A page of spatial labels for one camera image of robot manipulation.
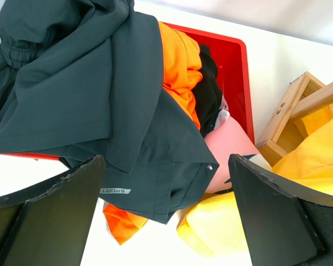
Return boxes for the black shorts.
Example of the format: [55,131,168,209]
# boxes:
[192,45,223,137]

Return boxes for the orange shorts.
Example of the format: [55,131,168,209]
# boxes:
[103,22,203,245]

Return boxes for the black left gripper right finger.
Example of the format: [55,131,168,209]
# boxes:
[228,154,333,265]

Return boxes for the wooden clothes rack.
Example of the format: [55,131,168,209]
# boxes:
[256,71,333,166]

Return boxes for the pink shark print shorts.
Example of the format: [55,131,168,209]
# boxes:
[205,98,271,194]

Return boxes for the yellow shorts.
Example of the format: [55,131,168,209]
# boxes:
[177,104,333,258]

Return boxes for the dark grey shorts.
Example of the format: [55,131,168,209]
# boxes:
[0,1,218,223]

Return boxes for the red plastic bin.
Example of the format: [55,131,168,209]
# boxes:
[0,7,254,173]

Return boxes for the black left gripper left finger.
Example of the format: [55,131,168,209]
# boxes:
[0,156,105,266]

